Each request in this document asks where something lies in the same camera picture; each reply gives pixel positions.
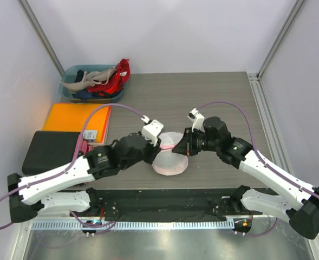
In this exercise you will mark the white cup bra in basket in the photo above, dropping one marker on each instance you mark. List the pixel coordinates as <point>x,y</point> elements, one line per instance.
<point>90,80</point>

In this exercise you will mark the black case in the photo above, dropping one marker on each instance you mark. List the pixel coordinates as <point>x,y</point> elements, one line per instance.
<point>49,150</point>

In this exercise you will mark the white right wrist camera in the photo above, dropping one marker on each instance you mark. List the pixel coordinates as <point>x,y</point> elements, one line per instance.
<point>197,119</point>

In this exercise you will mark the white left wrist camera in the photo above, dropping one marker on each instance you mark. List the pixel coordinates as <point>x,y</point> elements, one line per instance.
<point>151,130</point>

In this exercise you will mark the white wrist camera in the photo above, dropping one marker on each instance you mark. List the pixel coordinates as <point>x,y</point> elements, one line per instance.
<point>151,130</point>
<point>197,119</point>

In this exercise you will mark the bright red garment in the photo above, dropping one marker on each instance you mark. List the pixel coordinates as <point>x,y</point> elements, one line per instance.
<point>112,82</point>

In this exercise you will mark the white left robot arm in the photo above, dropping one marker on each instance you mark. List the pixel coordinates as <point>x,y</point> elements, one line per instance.
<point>27,193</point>

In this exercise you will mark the teal plastic laundry basket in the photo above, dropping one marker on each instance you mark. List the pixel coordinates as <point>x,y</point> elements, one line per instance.
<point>70,75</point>

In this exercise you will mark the white mesh laundry bag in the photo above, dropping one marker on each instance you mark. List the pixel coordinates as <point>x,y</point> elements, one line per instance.
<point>166,162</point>

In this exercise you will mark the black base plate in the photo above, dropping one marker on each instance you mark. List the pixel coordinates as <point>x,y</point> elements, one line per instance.
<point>166,205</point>

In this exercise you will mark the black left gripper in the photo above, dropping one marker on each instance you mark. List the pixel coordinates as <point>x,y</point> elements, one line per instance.
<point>154,150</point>

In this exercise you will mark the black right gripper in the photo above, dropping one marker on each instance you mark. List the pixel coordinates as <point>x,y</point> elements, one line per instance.
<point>186,146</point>

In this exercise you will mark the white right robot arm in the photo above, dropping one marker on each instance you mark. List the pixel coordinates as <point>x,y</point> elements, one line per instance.
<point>296,202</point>

